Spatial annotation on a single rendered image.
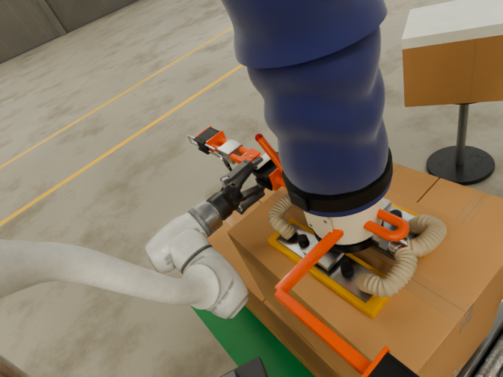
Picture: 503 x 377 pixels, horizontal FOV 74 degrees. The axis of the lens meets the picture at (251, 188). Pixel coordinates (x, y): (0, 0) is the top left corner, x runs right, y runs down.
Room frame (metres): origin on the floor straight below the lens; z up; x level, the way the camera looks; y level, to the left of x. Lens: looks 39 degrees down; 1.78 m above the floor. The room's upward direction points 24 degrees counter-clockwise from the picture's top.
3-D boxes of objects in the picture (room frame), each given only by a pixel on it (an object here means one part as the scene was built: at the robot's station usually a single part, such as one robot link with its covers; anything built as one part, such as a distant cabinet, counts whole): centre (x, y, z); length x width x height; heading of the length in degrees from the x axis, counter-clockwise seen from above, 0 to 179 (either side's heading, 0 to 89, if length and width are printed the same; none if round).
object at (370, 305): (0.50, -0.09, 1.09); 0.34 x 0.10 x 0.05; 24
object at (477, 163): (1.52, -1.36, 0.31); 0.40 x 0.40 x 0.62
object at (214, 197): (0.73, 0.08, 1.20); 0.09 x 0.07 x 0.08; 114
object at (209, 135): (1.09, 0.06, 1.20); 0.08 x 0.07 x 0.05; 24
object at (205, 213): (0.70, 0.14, 1.20); 0.09 x 0.06 x 0.09; 24
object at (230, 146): (0.96, 0.01, 1.19); 0.07 x 0.07 x 0.04; 24
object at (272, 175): (0.77, -0.08, 1.20); 0.10 x 0.08 x 0.06; 114
